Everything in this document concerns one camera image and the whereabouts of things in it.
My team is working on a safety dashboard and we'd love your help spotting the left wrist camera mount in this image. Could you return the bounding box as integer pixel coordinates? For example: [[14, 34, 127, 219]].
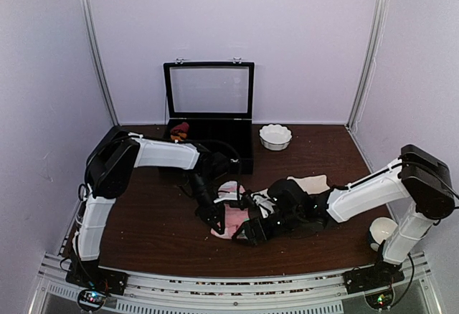
[[213, 186, 240, 204]]

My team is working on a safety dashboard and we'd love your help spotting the left aluminium frame post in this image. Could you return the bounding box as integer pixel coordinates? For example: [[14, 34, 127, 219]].
[[80, 0, 119, 125]]

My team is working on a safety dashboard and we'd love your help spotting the aluminium frame post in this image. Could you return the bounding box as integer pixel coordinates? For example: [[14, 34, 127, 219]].
[[80, 0, 119, 125], [346, 0, 388, 131]]

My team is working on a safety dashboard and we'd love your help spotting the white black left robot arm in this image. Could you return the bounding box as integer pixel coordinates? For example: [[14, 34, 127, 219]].
[[72, 126, 229, 288]]

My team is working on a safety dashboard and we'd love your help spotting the pink mint patterned sock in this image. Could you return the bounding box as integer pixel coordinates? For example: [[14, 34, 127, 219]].
[[209, 181, 252, 240]]

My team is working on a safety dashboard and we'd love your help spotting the black compartment storage box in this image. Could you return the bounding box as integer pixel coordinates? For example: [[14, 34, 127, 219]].
[[163, 61, 255, 174]]

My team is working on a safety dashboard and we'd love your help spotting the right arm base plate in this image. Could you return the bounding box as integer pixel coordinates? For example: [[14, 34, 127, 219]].
[[342, 262, 405, 294]]

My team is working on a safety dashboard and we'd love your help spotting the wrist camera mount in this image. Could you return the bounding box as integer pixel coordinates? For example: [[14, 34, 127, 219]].
[[250, 189, 276, 219], [213, 186, 240, 204]]

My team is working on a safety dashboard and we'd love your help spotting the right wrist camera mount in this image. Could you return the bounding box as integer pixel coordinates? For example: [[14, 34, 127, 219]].
[[250, 189, 276, 219]]

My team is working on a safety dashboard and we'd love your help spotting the aluminium table edge rail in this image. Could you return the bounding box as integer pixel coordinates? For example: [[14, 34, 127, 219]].
[[25, 252, 446, 313]]

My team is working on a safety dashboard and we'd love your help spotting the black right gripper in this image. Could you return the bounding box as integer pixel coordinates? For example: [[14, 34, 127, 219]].
[[232, 210, 303, 249]]

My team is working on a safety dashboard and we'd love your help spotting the thin black cable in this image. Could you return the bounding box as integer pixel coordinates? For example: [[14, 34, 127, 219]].
[[200, 140, 252, 200]]

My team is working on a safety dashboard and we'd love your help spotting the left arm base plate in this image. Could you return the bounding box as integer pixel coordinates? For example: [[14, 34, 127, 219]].
[[65, 260, 128, 295]]

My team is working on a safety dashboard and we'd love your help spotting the right aluminium frame post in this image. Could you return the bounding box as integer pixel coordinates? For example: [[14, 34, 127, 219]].
[[346, 0, 388, 131]]

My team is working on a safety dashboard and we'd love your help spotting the white blue cup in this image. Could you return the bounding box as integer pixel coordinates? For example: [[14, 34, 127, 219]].
[[368, 217, 398, 252]]

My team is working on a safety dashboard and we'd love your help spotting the maroon yellow argyle sock roll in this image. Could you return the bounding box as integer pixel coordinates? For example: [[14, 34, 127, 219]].
[[169, 122, 189, 141]]

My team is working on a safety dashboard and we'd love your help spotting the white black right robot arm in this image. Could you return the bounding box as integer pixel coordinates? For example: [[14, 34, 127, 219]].
[[232, 144, 458, 287]]

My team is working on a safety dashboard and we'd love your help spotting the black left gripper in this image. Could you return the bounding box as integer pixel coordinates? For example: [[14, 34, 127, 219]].
[[185, 171, 224, 235]]

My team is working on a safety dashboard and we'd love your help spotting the white scalloped ceramic bowl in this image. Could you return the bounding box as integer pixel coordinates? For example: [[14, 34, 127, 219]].
[[259, 124, 293, 151]]

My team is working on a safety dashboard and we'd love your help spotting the beige striped sock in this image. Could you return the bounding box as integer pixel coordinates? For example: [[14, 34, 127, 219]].
[[287, 174, 330, 194]]

